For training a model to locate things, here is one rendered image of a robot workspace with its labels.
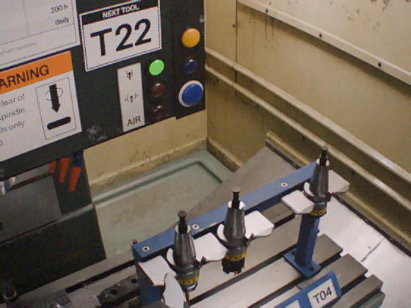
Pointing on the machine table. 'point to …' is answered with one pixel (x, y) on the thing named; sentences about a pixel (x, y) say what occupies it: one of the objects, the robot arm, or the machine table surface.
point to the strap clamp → (9, 292)
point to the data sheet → (36, 28)
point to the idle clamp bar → (125, 290)
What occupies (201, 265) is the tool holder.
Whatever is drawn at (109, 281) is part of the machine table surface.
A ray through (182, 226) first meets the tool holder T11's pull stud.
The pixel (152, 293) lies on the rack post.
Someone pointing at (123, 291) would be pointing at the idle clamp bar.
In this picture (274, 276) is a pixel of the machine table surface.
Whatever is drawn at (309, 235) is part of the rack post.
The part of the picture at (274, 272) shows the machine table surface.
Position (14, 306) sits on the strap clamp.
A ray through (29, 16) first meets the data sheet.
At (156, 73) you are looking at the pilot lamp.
